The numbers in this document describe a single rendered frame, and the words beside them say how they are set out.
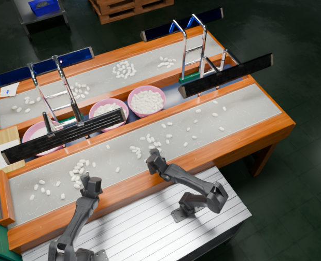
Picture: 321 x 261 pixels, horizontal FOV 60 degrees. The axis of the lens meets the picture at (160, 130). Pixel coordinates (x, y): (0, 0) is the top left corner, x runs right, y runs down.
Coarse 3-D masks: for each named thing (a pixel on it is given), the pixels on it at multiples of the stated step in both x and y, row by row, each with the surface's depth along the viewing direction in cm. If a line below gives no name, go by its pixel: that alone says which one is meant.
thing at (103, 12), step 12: (96, 0) 350; (108, 0) 356; (120, 0) 359; (132, 0) 382; (144, 0) 378; (156, 0) 382; (168, 0) 390; (96, 12) 373; (108, 12) 364; (132, 12) 385
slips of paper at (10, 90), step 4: (12, 84) 205; (16, 84) 205; (4, 88) 203; (8, 88) 203; (12, 88) 203; (16, 88) 203; (4, 92) 201; (8, 92) 201; (12, 92) 200; (0, 96) 199
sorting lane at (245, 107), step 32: (224, 96) 198; (256, 96) 197; (160, 128) 183; (192, 128) 182; (224, 128) 182; (64, 160) 171; (96, 160) 170; (128, 160) 170; (32, 192) 159; (64, 192) 159
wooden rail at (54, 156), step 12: (240, 84) 201; (252, 84) 204; (204, 96) 195; (216, 96) 195; (168, 108) 189; (180, 108) 189; (144, 120) 184; (156, 120) 184; (108, 132) 179; (120, 132) 179; (84, 144) 174; (96, 144) 176; (48, 156) 170; (60, 156) 169; (24, 168) 165; (36, 168) 168
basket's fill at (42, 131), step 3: (39, 129) 186; (42, 129) 186; (45, 129) 186; (57, 129) 185; (36, 132) 185; (39, 132) 185; (42, 132) 184; (45, 132) 184; (33, 135) 183; (36, 135) 183; (39, 135) 182; (42, 135) 183; (30, 138) 182; (33, 138) 182; (48, 150) 176; (51, 150) 176; (42, 153) 175
